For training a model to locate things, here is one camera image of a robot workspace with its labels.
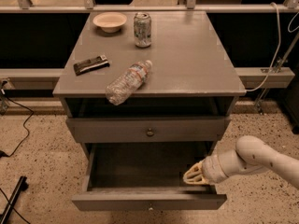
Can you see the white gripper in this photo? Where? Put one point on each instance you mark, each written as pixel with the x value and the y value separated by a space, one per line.
pixel 212 171

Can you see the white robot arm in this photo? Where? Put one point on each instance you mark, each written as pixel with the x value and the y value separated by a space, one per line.
pixel 250 156

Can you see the clear plastic water bottle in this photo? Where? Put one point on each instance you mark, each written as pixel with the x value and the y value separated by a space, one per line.
pixel 119 90

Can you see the black stand leg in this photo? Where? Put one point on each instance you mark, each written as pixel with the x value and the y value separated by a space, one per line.
pixel 11 201

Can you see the silver soda can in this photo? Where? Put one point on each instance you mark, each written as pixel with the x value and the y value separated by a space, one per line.
pixel 142 29

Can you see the metal bracket stand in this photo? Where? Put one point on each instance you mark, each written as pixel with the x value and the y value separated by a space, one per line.
pixel 279 63

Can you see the grey wooden drawer cabinet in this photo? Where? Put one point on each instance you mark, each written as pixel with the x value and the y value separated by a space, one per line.
pixel 191 77

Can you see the grey top drawer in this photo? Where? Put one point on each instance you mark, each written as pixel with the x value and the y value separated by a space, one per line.
pixel 142 130

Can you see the grey drawer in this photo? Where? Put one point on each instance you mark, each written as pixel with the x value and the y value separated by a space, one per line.
pixel 144 176
pixel 142 130

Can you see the white paper bowl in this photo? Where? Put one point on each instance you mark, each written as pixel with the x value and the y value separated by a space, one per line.
pixel 110 22

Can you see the black snack bar wrapper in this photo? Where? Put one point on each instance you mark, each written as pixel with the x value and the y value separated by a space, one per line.
pixel 89 65

